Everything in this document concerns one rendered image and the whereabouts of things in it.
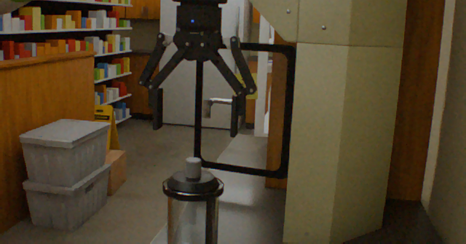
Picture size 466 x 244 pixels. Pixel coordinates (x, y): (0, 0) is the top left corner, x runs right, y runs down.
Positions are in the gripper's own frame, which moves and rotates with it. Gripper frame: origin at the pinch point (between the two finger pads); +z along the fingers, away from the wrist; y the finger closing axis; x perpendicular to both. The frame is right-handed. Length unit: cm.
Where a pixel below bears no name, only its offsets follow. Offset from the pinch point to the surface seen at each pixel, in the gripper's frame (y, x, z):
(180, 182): 1.3, 3.7, 9.2
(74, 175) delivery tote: 135, -187, 88
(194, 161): -0.4, 1.2, 6.0
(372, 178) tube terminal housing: -35, -35, 18
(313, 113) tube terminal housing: -19.7, -25.6, 1.2
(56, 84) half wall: 180, -239, 35
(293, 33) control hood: -14.2, -25.5, -16.0
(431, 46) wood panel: -52, -63, -14
